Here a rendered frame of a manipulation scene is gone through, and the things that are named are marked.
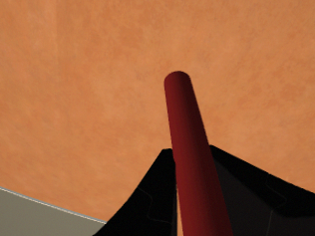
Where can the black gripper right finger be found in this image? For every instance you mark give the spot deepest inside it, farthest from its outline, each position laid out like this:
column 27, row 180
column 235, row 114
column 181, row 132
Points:
column 260, row 204

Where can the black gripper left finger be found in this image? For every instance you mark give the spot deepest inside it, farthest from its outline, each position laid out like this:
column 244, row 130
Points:
column 152, row 208

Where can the dark red peg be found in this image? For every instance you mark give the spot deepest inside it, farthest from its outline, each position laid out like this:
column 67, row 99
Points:
column 202, row 207

